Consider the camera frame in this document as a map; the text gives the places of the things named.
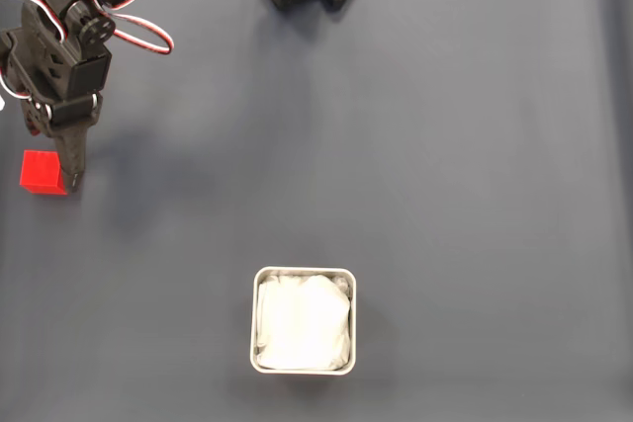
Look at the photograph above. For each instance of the white crumpled cloth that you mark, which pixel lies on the white crumpled cloth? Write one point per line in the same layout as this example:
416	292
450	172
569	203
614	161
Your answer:
301	323

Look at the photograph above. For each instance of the white square box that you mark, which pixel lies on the white square box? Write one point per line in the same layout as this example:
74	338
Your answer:
301	372

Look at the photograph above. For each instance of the red cube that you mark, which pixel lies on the red cube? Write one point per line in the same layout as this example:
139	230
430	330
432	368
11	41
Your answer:
39	170

